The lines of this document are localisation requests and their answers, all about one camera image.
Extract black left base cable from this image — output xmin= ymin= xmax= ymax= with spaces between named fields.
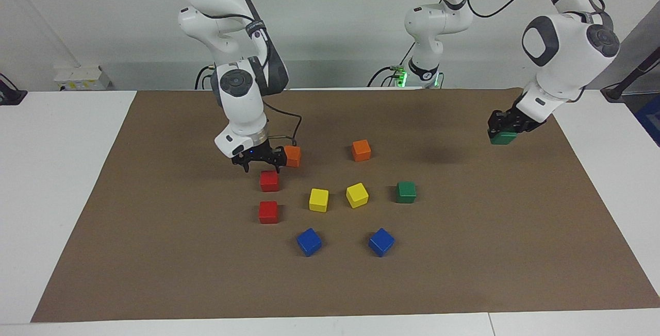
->
xmin=367 ymin=42 xmax=416 ymax=88

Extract brown table mat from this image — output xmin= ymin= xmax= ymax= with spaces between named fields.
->
xmin=31 ymin=88 xmax=660 ymax=323

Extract black base cable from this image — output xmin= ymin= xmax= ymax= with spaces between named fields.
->
xmin=367 ymin=42 xmax=416 ymax=88
xmin=195 ymin=64 xmax=215 ymax=90

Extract red cube block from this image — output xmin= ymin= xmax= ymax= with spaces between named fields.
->
xmin=259 ymin=170 xmax=280 ymax=193
xmin=258 ymin=201 xmax=279 ymax=225

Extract blue box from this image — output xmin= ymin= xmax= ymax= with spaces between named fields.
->
xmin=635 ymin=94 xmax=660 ymax=147

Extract yellow cube block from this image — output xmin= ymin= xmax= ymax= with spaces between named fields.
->
xmin=308 ymin=188 xmax=329 ymax=213
xmin=345 ymin=182 xmax=370 ymax=209

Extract black stand leg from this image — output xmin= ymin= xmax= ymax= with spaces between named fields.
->
xmin=601 ymin=47 xmax=660 ymax=103

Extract black right base cable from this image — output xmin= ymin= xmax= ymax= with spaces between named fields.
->
xmin=195 ymin=64 xmax=215 ymax=90

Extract blue cube block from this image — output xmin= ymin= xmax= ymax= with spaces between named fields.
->
xmin=368 ymin=228 xmax=396 ymax=258
xmin=296 ymin=228 xmax=323 ymax=257

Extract white power strip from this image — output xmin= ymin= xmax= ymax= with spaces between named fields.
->
xmin=54 ymin=65 xmax=111 ymax=92

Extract black clamp mount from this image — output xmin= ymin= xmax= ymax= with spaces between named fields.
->
xmin=0 ymin=73 xmax=27 ymax=106

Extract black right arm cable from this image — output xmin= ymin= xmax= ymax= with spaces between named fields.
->
xmin=152 ymin=0 xmax=303 ymax=147

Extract green cube block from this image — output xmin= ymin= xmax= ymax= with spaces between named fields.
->
xmin=396 ymin=181 xmax=417 ymax=204
xmin=489 ymin=130 xmax=518 ymax=146

